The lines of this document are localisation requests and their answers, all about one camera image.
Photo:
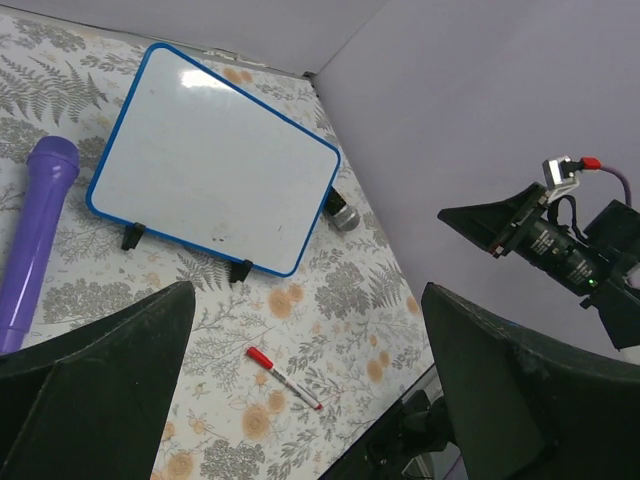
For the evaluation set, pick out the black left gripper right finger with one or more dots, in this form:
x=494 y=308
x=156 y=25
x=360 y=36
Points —
x=526 y=406

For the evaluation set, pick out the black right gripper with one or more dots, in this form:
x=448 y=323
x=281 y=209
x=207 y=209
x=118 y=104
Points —
x=595 y=263

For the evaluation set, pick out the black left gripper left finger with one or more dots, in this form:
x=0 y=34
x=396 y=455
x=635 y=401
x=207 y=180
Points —
x=92 y=403

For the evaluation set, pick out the red white marker pen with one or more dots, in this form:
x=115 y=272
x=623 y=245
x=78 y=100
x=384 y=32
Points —
x=266 y=363

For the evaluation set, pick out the blue framed whiteboard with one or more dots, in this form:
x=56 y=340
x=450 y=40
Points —
x=199 y=161

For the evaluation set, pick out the black wire whiteboard stand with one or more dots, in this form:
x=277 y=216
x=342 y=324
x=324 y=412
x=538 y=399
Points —
x=236 y=271

